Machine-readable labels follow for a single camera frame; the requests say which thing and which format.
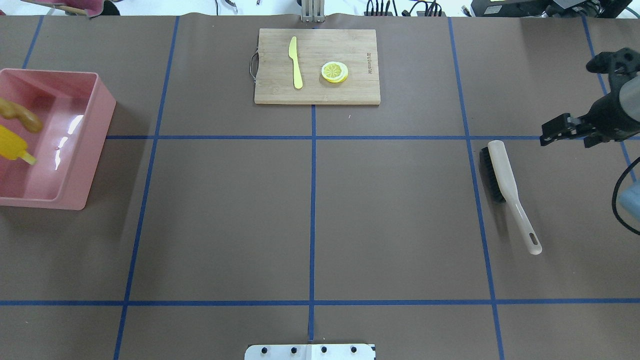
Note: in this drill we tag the yellow plastic knife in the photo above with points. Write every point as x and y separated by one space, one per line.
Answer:
296 70

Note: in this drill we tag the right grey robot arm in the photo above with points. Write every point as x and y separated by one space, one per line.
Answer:
612 118

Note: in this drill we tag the white brush with black bristles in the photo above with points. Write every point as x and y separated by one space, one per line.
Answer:
504 190

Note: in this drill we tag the bamboo cutting board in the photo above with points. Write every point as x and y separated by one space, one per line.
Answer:
273 71

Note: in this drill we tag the yellow lemon slices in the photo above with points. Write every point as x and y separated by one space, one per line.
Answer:
334 72

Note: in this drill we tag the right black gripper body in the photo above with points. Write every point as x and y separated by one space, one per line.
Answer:
607 115

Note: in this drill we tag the yellow toy corn cob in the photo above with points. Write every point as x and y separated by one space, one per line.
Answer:
13 147

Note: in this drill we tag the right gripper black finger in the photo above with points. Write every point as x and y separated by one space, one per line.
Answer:
561 127

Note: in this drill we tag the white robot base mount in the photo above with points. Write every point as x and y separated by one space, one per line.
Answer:
331 351

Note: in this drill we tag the tan toy ginger root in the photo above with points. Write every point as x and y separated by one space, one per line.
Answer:
13 111

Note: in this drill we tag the pink plastic bin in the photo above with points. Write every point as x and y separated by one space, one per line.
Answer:
75 109

